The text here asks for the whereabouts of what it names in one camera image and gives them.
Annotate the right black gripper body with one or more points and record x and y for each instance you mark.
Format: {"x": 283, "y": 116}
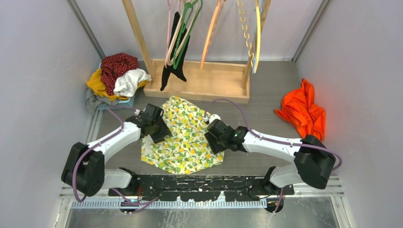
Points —
{"x": 216, "y": 145}

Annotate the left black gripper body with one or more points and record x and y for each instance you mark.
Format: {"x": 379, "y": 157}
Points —
{"x": 159, "y": 131}

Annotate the lemon print skirt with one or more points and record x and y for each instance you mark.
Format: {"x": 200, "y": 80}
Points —
{"x": 186, "y": 150}

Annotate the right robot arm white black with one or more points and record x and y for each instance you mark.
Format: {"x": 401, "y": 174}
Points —
{"x": 310, "y": 162}

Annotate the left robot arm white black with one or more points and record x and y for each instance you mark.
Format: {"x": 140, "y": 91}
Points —
{"x": 85, "y": 169}

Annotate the wooden hanger rack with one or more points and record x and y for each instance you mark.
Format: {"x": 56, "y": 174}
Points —
{"x": 185, "y": 78}

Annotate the beige hanger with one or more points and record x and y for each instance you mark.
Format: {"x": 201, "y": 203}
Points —
{"x": 179, "y": 37}

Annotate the pink hanger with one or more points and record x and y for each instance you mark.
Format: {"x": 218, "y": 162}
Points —
{"x": 171, "y": 5}

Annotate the yellow hanger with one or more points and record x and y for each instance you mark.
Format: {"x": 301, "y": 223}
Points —
{"x": 258, "y": 34}

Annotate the orange wavy hanger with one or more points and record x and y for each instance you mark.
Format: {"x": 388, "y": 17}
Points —
{"x": 216, "y": 15}

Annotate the light blue plastic basket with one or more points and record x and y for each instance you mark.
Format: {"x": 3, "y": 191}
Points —
{"x": 105, "y": 103}

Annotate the white garment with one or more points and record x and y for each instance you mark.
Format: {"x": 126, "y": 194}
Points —
{"x": 128, "y": 84}

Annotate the grey garment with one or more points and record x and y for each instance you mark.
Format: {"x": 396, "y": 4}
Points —
{"x": 92, "y": 101}

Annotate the red polka dot garment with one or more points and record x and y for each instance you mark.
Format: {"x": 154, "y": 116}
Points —
{"x": 115, "y": 66}

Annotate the mustard yellow garment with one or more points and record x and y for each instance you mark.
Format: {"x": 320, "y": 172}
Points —
{"x": 95, "y": 84}

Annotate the orange garment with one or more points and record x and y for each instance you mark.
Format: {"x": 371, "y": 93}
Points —
{"x": 298, "y": 108}

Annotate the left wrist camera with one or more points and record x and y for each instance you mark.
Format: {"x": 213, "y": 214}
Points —
{"x": 138, "y": 112}

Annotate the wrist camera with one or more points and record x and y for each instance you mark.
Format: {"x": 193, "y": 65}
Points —
{"x": 138, "y": 112}
{"x": 210, "y": 118}

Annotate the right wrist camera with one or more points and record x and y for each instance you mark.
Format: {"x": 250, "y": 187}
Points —
{"x": 210, "y": 118}

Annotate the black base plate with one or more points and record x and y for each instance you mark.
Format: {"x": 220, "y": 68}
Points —
{"x": 199, "y": 188}

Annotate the aluminium slotted rail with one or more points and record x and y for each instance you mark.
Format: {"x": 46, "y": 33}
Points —
{"x": 220, "y": 203}

